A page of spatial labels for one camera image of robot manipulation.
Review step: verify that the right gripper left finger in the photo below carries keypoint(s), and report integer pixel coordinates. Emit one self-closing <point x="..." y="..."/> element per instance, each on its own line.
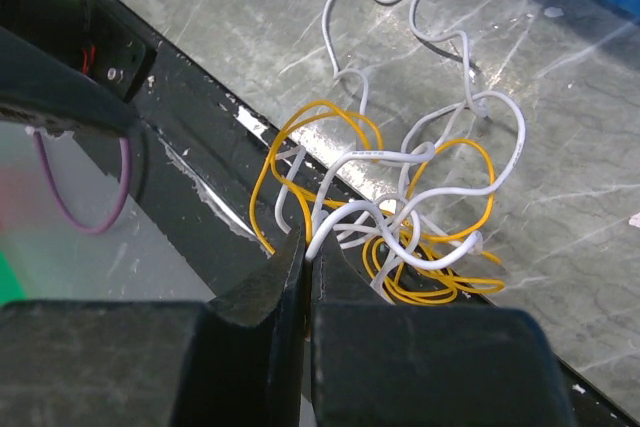
<point x="236" y="360"/>

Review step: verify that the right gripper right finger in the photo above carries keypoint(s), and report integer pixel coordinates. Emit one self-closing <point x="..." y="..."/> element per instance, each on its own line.
<point x="379" y="364"/>

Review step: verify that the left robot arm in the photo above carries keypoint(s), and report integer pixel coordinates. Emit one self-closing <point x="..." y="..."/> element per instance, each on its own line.
<point x="72" y="65"/>

